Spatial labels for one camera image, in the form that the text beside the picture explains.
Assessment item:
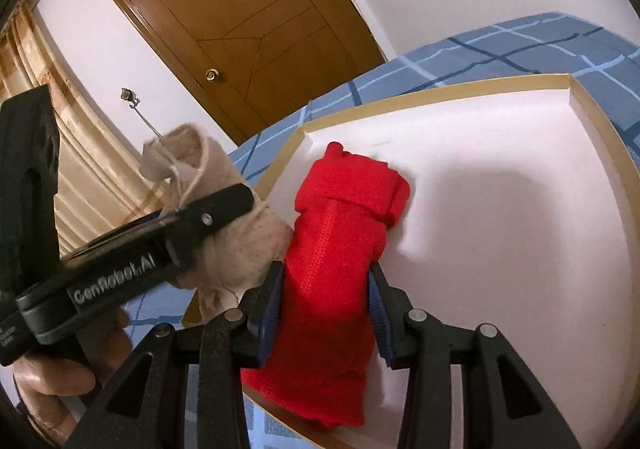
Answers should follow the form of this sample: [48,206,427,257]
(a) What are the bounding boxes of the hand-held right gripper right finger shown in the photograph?
[367,261,583,449]

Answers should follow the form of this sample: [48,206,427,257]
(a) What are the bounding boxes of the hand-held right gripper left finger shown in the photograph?
[62,260,287,449]

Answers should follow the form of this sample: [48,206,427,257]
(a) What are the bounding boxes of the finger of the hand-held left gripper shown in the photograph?
[161,183,256,276]

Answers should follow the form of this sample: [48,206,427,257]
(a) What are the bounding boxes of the beige underwear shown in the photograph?
[139,123,296,325]

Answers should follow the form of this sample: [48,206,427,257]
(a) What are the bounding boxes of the bright red underwear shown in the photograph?
[240,141,412,431]

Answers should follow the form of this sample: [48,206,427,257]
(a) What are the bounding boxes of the white drawer with wooden rim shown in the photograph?
[182,73,640,449]

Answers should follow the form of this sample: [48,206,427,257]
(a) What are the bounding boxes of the person's left hand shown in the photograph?
[11,306,132,446]

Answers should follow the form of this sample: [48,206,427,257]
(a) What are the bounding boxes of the golden beige curtain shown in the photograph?
[0,0,166,255]

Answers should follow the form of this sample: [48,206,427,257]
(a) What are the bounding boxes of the brown wooden door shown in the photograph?
[80,0,388,146]

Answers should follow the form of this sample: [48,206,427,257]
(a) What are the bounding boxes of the blue plaid bedsheet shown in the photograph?
[120,11,640,449]

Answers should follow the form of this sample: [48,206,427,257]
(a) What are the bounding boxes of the beige tassel tieback cord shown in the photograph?
[131,103,167,140]

